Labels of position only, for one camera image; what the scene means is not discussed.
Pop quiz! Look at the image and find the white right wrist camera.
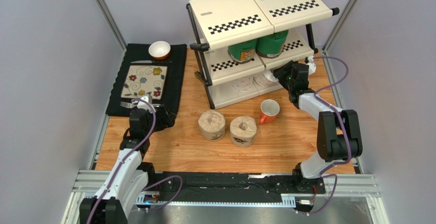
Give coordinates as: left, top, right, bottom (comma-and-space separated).
304, 56, 317, 76

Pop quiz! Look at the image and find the black cloth placemat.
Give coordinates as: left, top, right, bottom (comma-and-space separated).
106, 43, 187, 117

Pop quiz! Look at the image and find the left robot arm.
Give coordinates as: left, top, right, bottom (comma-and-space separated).
79, 102, 176, 223

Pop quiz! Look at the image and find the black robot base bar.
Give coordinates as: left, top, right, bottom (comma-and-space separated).
147, 171, 326, 203

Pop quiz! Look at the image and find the white orange-rimmed bowl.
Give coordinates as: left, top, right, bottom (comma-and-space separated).
148, 41, 171, 60

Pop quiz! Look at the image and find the orange mug white inside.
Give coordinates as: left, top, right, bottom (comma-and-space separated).
259, 99, 280, 125

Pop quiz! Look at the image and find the cream checkered three-tier shelf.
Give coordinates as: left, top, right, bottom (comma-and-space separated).
186, 0, 340, 109

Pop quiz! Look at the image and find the silver knife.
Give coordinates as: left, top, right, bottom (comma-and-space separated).
130, 60, 161, 64

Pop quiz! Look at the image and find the floral square plate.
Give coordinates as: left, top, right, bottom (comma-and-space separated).
121, 65, 168, 100

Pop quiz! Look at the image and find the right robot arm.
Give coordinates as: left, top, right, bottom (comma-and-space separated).
273, 61, 363, 179

